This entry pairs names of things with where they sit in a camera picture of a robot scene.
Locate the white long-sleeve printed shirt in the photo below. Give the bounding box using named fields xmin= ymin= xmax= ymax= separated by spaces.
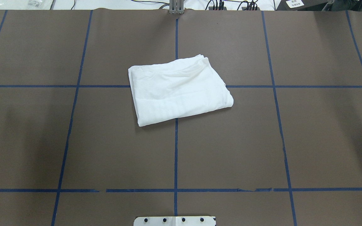
xmin=128 ymin=54 xmax=234 ymax=127

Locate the black box white label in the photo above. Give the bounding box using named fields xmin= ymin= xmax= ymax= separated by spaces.
xmin=276 ymin=0 xmax=335 ymax=11

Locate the plastic sheet bag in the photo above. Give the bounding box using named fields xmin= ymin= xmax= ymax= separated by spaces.
xmin=0 ymin=0 xmax=55 ymax=10

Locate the aluminium frame post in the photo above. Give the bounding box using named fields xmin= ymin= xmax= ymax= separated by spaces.
xmin=169 ymin=0 xmax=185 ymax=14

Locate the white central pillar mount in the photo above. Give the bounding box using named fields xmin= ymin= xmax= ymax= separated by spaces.
xmin=133 ymin=216 xmax=217 ymax=226

